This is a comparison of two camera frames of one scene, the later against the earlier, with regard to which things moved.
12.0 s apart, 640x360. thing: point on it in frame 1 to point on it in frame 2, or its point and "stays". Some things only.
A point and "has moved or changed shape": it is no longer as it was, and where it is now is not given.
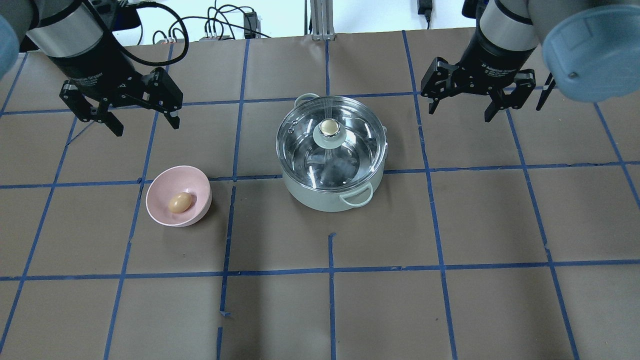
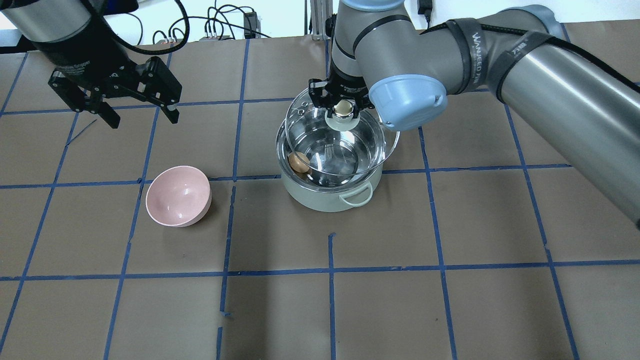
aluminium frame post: x=322 y=20 stays
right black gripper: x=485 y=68 to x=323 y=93
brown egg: x=180 y=202 to x=299 y=161
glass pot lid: x=331 y=142 has moved or changed shape
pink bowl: x=175 y=180 stays
